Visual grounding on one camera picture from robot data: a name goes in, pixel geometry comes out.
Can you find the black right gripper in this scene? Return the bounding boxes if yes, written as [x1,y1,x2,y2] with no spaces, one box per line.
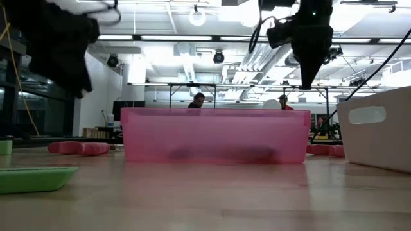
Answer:
[290,25,334,90]

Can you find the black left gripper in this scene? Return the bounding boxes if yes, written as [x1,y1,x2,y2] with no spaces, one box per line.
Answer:
[27,41,94,99]

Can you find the small green cup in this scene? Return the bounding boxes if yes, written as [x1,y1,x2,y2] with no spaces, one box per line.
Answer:
[0,140,13,156]

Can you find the white plastic bin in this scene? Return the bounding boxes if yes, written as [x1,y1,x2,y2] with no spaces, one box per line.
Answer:
[336,85,411,175]

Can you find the green plastic tray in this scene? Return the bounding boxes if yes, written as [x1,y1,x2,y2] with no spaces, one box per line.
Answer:
[0,166,79,195]

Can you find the person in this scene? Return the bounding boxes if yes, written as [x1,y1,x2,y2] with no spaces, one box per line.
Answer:
[277,94,295,111]
[188,92,206,109]

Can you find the silver ceiling ducts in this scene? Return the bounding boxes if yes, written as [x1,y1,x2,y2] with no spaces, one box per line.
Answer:
[239,0,354,76]

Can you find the black monitor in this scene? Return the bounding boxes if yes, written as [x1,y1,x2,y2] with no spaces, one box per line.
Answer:
[112,100,146,122]

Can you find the wooden slat stack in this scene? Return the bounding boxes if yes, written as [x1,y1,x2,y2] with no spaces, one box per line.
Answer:
[82,126,112,139]

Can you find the pink translucent plastic bin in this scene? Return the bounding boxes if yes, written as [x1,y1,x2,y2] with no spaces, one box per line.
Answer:
[120,107,311,164]

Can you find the long ceiling light bar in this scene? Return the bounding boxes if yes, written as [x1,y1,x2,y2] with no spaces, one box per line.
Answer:
[97,34,411,45]

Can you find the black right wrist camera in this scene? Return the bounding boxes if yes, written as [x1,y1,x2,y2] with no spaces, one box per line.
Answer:
[266,19,295,49]

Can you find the yellow hanging cable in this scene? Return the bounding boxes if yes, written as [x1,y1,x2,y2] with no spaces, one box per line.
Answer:
[0,4,40,136]

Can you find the long black cable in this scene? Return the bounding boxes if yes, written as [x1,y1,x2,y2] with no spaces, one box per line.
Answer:
[310,28,411,144]

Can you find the black right camera cable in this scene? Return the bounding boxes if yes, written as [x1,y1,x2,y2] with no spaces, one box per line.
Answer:
[247,15,280,55]

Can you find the black camera cable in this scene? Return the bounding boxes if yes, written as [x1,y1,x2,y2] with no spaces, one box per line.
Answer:
[96,0,122,27]
[247,15,280,55]

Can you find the black table frame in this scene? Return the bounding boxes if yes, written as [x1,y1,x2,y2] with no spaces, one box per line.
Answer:
[0,135,125,149]

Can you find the black left camera cable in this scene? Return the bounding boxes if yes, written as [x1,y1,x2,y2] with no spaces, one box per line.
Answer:
[96,0,122,27]

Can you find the black frame workbench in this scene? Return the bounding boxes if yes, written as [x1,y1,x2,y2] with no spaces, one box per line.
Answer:
[168,82,331,110]

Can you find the white ring light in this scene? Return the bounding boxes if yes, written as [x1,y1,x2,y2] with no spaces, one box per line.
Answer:
[188,4,207,27]

